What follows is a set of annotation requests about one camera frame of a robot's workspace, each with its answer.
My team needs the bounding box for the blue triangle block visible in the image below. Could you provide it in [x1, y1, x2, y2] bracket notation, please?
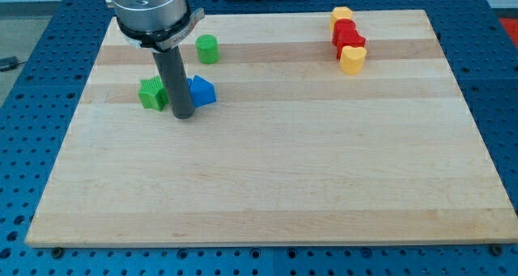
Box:
[189, 75, 217, 108]

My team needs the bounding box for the wooden board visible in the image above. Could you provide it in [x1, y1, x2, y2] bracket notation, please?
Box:
[26, 10, 517, 248]

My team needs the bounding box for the green cylinder block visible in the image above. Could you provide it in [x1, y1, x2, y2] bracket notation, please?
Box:
[195, 35, 219, 64]

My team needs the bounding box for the green star block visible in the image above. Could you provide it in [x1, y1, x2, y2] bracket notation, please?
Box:
[138, 75, 168, 112]

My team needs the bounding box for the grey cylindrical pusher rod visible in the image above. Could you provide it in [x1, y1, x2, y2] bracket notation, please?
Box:
[153, 47, 195, 120]

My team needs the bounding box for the yellow heart block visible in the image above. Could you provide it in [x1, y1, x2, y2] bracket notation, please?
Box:
[339, 45, 367, 75]

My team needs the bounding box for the red star block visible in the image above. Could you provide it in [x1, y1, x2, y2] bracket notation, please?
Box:
[336, 31, 367, 59]

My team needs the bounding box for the red round block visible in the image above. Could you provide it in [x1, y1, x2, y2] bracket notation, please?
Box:
[332, 19, 356, 45]

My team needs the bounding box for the yellow hexagon block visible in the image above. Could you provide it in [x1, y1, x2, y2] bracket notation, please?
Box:
[329, 6, 354, 32]

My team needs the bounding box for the black power adapter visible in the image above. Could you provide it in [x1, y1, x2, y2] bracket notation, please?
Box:
[0, 56, 19, 72]

